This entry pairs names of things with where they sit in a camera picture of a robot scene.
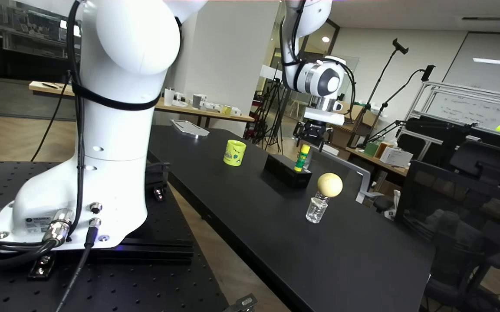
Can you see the black rectangular box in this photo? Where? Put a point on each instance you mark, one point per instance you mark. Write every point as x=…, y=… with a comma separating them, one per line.
x=285, y=173

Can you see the silver metal plate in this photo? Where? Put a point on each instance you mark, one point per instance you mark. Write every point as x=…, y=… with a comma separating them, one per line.
x=190, y=128

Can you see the black camera tripod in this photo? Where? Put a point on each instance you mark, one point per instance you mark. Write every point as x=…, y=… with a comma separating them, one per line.
x=277, y=115

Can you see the green yellow glue stick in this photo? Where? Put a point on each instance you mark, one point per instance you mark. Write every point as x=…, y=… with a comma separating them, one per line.
x=303, y=159

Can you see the whiteboard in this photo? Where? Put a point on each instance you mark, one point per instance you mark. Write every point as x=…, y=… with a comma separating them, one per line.
x=476, y=107

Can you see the black stand with clamp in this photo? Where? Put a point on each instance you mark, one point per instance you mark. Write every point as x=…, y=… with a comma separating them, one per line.
x=384, y=88

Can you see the pale yellow ball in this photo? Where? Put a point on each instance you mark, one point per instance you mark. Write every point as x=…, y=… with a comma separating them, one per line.
x=330, y=185

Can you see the wooden desk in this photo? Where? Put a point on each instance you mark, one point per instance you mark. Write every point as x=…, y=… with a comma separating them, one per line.
x=191, y=110

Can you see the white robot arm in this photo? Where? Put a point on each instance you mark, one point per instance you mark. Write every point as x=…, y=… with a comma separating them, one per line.
x=117, y=115

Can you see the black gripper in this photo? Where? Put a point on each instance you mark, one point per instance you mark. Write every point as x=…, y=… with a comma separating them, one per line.
x=313, y=133

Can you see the black office chair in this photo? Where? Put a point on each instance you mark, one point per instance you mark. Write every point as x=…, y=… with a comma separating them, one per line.
x=464, y=254

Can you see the clear glass cup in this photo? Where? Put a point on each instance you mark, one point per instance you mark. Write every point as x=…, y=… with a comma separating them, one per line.
x=316, y=211

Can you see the yellow mug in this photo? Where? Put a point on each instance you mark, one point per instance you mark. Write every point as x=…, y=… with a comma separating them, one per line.
x=235, y=154

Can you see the black stand with camera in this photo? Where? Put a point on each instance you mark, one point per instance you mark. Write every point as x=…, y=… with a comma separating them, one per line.
x=403, y=96

